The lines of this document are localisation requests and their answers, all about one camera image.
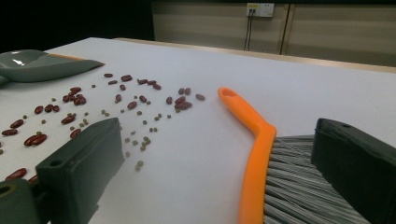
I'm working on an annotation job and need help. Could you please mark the white wall socket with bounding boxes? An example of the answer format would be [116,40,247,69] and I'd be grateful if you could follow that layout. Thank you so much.
[246,3,276,19]

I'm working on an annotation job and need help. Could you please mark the green mung beans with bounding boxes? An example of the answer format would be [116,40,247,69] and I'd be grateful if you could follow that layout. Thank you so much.
[0,83,173,172]

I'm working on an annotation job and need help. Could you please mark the grey dustpan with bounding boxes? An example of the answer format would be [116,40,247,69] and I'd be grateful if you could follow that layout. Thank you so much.
[0,49,106,84]

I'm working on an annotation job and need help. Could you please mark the black wall cable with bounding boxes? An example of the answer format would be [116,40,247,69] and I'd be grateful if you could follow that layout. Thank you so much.
[247,15,254,51]
[243,15,250,51]

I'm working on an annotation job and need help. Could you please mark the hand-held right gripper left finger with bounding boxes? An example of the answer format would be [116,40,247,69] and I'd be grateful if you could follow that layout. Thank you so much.
[35,117,125,224]

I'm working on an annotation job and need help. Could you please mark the black curtain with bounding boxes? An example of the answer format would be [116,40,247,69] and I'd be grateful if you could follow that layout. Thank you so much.
[0,0,155,54]

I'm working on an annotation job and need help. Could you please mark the orange hand brush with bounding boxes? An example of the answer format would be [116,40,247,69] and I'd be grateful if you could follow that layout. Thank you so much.
[217,87,372,224]

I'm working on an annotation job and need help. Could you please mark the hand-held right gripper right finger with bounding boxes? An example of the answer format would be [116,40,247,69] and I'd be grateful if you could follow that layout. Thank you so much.
[311,118,396,224]

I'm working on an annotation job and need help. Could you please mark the red kidney beans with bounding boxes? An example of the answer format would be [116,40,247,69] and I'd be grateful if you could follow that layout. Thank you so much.
[0,73,206,183]

